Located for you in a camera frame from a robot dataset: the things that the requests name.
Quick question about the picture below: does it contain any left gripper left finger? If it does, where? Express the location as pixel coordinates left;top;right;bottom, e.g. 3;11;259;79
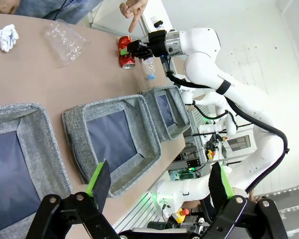
26;159;120;239

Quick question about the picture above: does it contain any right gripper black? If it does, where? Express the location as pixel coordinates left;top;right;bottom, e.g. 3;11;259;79
121;31;167;62

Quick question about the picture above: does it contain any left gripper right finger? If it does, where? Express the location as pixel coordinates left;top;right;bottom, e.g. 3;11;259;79
201;161;289;239

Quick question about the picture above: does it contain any clear plastic bottle blue cap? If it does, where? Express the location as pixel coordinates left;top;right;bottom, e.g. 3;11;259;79
141;57;156;81

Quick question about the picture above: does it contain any crushed red can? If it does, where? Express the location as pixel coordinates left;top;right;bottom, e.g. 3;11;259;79
117;36;137;70

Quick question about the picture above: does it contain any clear plastic cup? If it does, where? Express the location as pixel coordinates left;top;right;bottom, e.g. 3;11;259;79
43;19;90;68

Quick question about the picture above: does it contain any white paper ball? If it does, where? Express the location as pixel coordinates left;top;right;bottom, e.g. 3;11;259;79
0;23;20;53

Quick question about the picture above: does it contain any person's left hand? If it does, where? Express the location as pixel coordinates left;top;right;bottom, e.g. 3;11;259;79
119;0;149;33

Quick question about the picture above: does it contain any person's right hand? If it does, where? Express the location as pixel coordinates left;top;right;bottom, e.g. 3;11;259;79
0;0;17;15

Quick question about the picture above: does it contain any grey fabric basket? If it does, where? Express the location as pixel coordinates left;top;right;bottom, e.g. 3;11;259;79
0;102;73;239
62;94;162;199
139;86;190;143

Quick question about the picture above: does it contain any person in grey shirt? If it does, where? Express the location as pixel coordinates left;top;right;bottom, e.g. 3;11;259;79
14;0;100;25

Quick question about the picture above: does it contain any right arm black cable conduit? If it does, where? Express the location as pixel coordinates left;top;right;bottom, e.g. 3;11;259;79
165;71;290;194

